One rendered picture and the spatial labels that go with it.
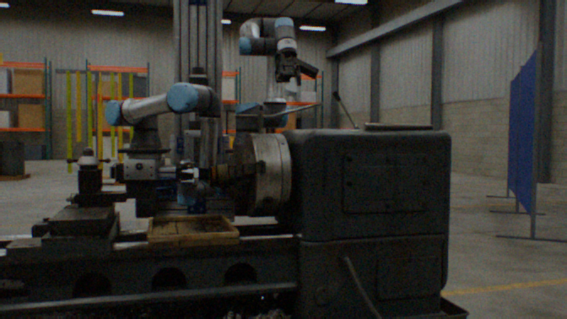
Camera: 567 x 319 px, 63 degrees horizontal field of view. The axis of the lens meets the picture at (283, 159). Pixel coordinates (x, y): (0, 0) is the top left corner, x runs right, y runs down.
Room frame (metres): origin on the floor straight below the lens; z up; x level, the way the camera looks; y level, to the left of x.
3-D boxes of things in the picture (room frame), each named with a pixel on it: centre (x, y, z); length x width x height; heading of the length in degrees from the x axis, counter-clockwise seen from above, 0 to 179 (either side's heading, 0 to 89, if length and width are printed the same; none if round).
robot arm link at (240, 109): (2.34, 0.18, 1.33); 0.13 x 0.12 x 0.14; 96
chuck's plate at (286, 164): (1.76, 0.03, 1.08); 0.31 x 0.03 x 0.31; 15
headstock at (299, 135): (1.87, -0.30, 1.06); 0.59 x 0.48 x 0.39; 105
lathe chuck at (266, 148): (1.75, 0.09, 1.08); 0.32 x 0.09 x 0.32; 15
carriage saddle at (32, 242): (1.58, 0.73, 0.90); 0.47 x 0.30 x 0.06; 15
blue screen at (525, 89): (7.38, -3.76, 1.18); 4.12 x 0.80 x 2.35; 158
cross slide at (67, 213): (1.60, 0.69, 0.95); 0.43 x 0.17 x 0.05; 15
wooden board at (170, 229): (1.68, 0.34, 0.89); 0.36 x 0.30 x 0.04; 15
